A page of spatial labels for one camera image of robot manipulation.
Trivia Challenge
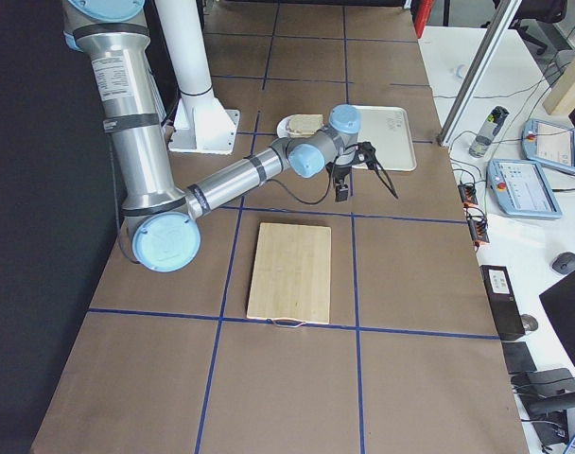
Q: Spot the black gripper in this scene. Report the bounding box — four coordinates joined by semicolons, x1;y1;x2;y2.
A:
328;163;351;202

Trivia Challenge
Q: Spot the white bread slice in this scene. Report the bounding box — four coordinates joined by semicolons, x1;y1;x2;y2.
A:
286;113;323;137

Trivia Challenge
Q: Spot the white round plate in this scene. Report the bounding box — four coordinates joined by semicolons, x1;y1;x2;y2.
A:
276;115;303;138

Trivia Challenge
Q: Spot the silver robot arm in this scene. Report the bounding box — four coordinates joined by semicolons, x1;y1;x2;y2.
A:
62;1;361;272

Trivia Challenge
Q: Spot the cream bear tray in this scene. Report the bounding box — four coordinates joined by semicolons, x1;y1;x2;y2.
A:
356;105;417;171

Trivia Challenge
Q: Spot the wooden cutting board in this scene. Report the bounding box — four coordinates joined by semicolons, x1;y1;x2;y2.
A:
247;222;331;324

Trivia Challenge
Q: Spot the orange black connector block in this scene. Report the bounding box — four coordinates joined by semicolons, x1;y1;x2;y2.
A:
458;183;490;249

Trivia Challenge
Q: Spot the white mounting column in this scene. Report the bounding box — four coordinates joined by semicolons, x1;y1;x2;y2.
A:
155;0;240;155

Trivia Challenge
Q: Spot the clear water bottle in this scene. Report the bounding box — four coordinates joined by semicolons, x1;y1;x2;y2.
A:
468;106;509;158

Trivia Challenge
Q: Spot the near teach pendant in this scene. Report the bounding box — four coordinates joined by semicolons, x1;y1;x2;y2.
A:
486;159;563;219

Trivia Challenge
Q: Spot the teach pendant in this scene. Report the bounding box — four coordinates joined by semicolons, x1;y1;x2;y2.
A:
521;119;575;174
486;159;563;219

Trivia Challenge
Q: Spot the black box on desk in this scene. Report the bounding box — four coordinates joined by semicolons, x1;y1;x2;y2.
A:
479;265;525;341

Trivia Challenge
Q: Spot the far teach pendant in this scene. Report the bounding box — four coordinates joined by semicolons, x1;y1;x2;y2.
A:
521;119;575;174

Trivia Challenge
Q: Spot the black computer mouse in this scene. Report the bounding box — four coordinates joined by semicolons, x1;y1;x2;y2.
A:
551;252;575;275

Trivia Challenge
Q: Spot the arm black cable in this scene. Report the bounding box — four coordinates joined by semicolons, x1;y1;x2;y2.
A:
268;155;400;206

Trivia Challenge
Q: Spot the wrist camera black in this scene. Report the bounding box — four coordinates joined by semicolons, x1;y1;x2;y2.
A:
352;142;377;170

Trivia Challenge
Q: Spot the aluminium frame post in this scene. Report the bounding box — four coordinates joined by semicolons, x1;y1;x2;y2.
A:
437;0;522;147

